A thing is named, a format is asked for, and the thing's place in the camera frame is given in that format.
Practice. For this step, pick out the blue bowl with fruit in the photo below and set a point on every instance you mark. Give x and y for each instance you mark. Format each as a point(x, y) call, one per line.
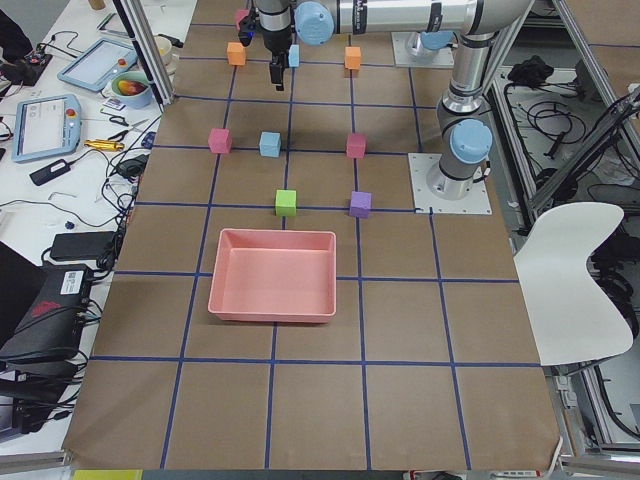
point(132, 88)

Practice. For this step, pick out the light blue block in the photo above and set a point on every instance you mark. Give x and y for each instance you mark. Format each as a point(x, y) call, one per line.
point(294, 56)
point(270, 144)

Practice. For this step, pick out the pink block near left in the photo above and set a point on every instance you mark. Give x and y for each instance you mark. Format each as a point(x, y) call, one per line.
point(220, 141)

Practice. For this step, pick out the pink block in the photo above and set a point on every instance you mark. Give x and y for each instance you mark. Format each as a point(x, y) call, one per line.
point(220, 141)
point(240, 15)
point(356, 145)

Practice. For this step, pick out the black computer box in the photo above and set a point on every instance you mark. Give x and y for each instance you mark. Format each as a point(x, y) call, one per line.
point(45, 322)

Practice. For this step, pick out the orange block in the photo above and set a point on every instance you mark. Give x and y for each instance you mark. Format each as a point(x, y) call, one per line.
point(236, 54)
point(352, 58)

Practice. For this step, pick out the black power adapter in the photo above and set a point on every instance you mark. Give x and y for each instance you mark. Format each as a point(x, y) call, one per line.
point(50, 172)

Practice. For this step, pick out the aluminium frame post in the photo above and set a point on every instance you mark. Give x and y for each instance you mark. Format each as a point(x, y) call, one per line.
point(139, 32)

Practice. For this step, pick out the cream bowl with lemon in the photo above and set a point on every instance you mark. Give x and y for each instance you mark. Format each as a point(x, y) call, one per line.
point(168, 56)

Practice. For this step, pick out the white chair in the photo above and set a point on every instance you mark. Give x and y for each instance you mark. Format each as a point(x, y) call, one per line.
point(572, 319)

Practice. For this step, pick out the orange block near right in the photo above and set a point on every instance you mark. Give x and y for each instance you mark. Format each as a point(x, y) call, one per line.
point(236, 54)

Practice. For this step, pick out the teach pendant far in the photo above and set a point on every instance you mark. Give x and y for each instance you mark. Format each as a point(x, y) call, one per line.
point(98, 65)

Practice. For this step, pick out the pink block far left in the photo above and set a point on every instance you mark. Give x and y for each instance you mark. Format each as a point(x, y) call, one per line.
point(356, 145)

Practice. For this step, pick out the teach pendant near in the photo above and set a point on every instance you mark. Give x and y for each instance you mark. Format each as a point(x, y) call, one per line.
point(46, 128)

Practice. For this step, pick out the orange block far right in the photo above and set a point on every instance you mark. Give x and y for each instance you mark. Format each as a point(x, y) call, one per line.
point(352, 58)

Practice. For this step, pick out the pink tray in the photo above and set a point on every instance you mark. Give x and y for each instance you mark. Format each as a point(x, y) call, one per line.
point(274, 276)

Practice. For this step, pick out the yellow handled tool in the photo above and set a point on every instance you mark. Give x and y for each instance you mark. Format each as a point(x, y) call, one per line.
point(105, 145)

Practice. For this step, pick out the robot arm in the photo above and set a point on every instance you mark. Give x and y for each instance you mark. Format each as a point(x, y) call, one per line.
point(275, 25)
point(477, 23)

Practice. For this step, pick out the pink block near right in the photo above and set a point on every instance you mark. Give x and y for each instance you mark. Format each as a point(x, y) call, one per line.
point(240, 15)

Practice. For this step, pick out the green block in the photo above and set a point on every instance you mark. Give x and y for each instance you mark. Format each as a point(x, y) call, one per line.
point(285, 203)

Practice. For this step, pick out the purple block left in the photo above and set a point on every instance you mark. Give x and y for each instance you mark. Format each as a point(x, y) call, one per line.
point(360, 204)

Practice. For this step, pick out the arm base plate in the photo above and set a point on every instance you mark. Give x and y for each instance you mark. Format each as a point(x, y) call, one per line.
point(470, 195)
point(423, 50)

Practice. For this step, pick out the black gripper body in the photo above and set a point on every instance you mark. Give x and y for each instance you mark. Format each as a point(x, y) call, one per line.
point(275, 41)

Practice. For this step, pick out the teach pendant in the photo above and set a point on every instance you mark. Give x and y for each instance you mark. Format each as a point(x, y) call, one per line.
point(46, 128)
point(98, 65)

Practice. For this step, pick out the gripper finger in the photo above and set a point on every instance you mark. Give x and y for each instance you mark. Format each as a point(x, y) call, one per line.
point(280, 85)
point(274, 70)

